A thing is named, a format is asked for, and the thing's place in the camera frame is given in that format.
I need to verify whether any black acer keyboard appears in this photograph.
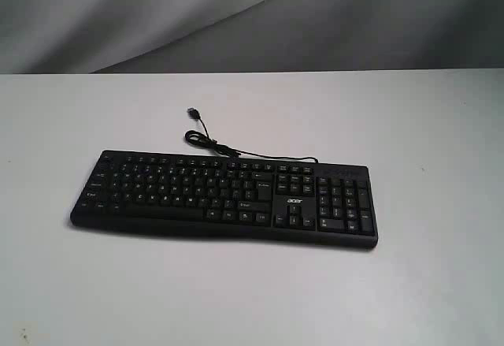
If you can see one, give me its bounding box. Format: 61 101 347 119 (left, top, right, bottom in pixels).
70 151 379 249

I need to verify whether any grey backdrop cloth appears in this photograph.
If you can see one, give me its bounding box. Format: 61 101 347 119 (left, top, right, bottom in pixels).
1 0 503 73

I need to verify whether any black USB cable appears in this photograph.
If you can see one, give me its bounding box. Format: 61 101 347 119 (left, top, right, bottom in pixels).
183 106 320 165

